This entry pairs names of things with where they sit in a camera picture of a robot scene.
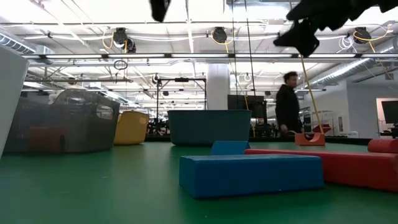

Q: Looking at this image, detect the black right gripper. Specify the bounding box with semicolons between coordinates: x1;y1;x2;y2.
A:
273;0;398;58

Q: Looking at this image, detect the red arch foam block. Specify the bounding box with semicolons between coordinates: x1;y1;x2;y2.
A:
294;132;326;147

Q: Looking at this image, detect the red cylinder foam block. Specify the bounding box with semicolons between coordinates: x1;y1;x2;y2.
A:
367;138;398;154

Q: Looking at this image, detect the blue wedge foam block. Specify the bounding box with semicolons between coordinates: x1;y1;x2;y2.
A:
210;140;251;156

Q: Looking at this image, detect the long red foam block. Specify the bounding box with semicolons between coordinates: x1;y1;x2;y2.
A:
244;148;398;193

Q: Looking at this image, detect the blue cuboid foam block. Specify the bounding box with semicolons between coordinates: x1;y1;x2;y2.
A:
178;154;325;200

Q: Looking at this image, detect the person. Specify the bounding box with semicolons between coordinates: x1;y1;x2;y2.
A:
274;71;305;138

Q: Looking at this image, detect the white building pillar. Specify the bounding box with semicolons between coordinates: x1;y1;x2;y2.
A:
206;63;231;111

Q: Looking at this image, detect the black monitor screen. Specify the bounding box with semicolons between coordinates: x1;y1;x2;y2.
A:
227;95;267;119
381;100;398;124

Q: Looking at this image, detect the red white sign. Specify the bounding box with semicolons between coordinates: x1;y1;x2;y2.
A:
312;123;332;135

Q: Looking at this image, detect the yellow plastic bin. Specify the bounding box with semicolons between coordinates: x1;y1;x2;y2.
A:
113;110;150;146

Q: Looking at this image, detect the blue-grey plastic bin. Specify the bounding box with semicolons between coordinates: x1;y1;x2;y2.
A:
167;110;252;147

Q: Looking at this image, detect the transparent grey plastic bin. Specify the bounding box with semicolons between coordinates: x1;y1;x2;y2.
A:
2;88;121;155

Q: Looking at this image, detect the white plastic bin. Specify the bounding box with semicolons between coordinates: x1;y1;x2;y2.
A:
0;45;30;159

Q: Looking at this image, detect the silver ventilation duct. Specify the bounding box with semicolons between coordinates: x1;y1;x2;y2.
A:
0;30;56;65
310;46;398;88

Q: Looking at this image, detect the black cable with coil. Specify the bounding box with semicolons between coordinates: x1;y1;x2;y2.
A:
244;0;256;97

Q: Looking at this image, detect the thick yellow cable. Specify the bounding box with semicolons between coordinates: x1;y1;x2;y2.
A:
300;55;325;135

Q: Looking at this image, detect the black cable loop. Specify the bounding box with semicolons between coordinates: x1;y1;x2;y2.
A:
113;59;129;71

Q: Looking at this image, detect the black metal frame rig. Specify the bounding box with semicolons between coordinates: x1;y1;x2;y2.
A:
156;77;207;111

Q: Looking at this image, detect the thin black cable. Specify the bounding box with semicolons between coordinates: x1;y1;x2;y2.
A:
231;0;239;110

